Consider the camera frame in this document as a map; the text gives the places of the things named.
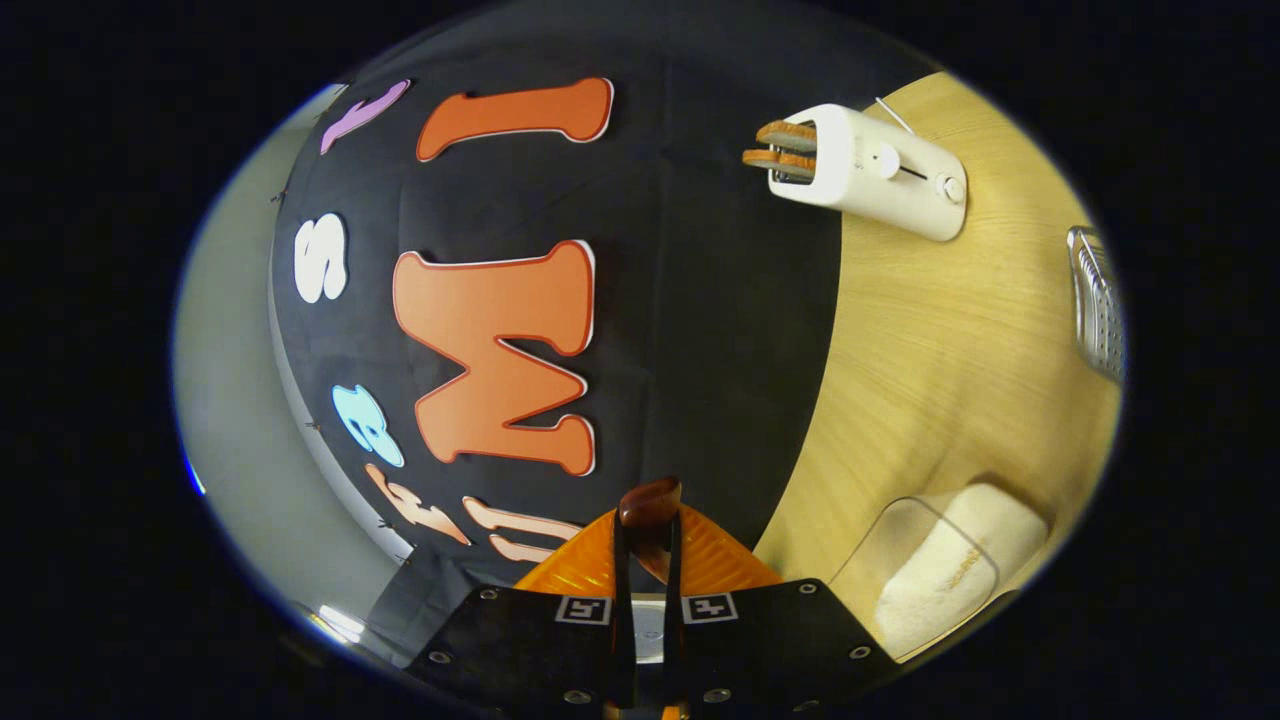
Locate toast slice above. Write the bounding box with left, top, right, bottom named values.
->
left=742, top=149, right=817, bottom=181
left=755, top=120, right=819, bottom=153

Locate white toaster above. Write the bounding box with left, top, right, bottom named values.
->
left=767, top=103, right=969, bottom=243

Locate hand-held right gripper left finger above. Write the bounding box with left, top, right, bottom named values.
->
left=405, top=508, right=638, bottom=713

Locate clear plastic container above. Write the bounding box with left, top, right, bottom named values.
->
left=828, top=493, right=1001, bottom=663

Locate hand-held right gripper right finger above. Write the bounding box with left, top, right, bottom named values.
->
left=662, top=505, right=901, bottom=713

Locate brown wooden spoon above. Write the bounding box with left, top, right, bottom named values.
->
left=618, top=477, right=684, bottom=586

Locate metal wire chopstick holder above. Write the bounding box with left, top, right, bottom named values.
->
left=1067, top=226, right=1126, bottom=386

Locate white rice cooker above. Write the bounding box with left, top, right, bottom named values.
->
left=875, top=483, right=1051, bottom=661

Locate black backdrop cloth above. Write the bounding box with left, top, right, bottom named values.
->
left=268, top=15, right=946, bottom=666

